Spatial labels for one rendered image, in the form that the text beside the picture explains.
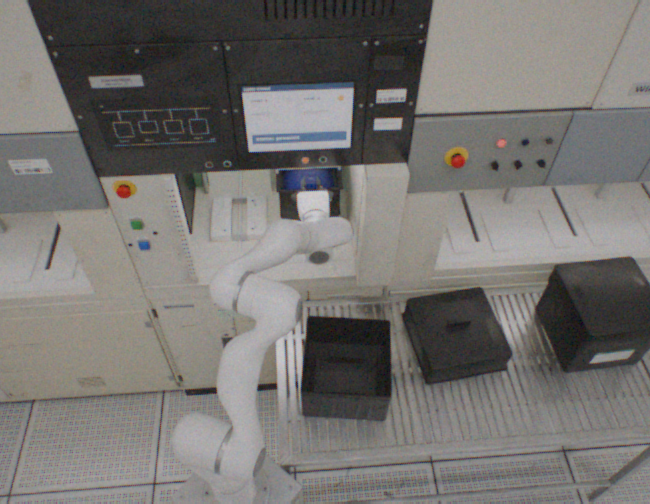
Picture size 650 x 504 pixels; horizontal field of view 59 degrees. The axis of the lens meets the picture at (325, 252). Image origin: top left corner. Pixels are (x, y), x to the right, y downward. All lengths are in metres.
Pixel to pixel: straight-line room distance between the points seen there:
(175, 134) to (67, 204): 0.42
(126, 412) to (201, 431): 1.44
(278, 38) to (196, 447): 0.98
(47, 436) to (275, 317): 1.83
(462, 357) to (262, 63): 1.11
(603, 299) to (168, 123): 1.44
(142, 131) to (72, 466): 1.70
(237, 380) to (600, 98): 1.20
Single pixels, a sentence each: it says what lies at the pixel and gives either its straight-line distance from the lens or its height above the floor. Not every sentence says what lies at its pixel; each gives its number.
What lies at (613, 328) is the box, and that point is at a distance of 1.99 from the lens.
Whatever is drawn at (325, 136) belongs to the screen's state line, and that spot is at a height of 1.51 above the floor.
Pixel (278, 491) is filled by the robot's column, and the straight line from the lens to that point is 1.83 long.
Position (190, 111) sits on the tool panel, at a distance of 1.54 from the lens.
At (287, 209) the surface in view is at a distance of 2.06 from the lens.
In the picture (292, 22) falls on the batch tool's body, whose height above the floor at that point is 1.84.
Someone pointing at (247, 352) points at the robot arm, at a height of 1.36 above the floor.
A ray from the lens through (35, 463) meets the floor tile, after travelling 2.93.
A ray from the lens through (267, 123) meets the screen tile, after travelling 1.55.
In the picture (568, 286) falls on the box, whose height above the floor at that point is 1.01.
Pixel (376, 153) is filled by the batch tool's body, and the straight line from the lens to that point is 1.65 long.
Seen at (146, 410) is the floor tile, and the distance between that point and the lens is 2.86.
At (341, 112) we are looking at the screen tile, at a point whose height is 1.59.
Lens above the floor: 2.51
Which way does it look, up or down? 51 degrees down
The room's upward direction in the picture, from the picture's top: 1 degrees clockwise
